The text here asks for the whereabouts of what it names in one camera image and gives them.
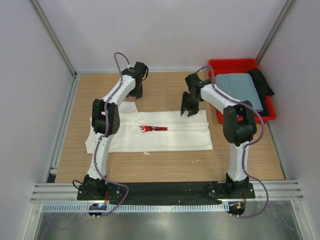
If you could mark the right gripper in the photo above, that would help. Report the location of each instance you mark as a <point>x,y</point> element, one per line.
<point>192,110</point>

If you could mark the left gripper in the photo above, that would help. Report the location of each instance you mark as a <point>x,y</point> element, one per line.
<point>138,94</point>

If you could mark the white t shirt red print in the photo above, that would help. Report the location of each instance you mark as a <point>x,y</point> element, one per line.
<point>160,131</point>

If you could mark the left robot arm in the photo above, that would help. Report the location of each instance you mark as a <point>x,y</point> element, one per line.
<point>105,121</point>

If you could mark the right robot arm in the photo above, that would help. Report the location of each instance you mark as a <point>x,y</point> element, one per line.
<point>239,127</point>

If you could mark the red plastic bin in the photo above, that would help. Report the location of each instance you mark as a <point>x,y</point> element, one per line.
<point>241,65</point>

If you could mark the grey folded t shirt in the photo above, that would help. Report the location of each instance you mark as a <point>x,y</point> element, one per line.
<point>240,86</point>

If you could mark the black t shirt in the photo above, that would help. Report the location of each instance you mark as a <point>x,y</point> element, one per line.
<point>263,89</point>

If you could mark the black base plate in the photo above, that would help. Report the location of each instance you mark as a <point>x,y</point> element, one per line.
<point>165,193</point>

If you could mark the slotted cable duct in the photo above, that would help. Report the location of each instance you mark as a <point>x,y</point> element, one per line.
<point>102,208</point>

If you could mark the left aluminium frame post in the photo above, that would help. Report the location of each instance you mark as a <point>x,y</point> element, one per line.
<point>50,31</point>

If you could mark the aluminium frame post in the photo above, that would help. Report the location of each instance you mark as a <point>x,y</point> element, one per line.
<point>50,31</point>
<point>279,21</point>

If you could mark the right aluminium frame post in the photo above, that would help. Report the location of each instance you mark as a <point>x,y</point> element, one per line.
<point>279,21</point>

